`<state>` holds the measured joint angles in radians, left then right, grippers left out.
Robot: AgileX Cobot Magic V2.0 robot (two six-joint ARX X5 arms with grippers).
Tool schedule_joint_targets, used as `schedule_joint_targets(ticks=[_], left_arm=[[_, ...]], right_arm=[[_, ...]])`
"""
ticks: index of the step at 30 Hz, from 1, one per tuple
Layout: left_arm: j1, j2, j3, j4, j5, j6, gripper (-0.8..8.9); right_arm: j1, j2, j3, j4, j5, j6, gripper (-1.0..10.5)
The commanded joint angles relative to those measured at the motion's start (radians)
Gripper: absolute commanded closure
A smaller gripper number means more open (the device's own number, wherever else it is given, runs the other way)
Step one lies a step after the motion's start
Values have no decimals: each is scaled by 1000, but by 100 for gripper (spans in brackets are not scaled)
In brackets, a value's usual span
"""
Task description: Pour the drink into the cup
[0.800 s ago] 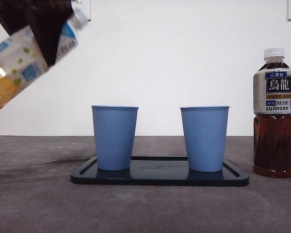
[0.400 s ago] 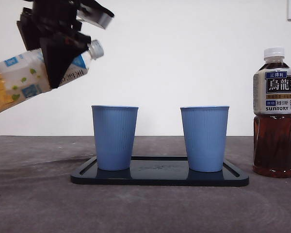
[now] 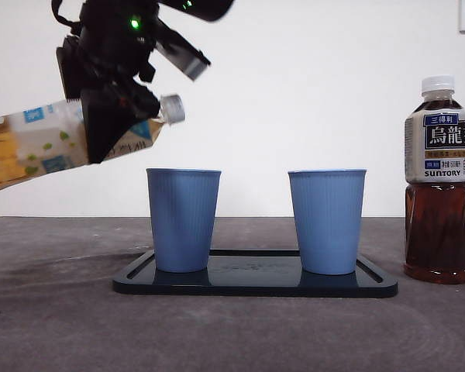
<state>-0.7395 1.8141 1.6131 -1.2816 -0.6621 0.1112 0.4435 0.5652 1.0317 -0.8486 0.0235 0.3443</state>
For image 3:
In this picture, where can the dark blue flat tray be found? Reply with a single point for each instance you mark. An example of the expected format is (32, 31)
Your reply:
(255, 286)

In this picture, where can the jasmine tea bottle pale label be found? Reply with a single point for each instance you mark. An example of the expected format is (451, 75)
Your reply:
(23, 147)

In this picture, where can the dark oolong tea bottle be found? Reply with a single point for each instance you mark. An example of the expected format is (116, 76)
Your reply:
(438, 232)

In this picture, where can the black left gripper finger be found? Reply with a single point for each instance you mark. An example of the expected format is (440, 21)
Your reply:
(69, 73)
(104, 120)

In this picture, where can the blue ribbed plastic cup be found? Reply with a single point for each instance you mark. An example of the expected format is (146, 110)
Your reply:
(183, 221)
(327, 221)

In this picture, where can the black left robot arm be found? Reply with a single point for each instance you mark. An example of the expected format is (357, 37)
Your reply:
(112, 46)

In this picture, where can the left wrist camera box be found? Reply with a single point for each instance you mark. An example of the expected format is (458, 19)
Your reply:
(184, 58)

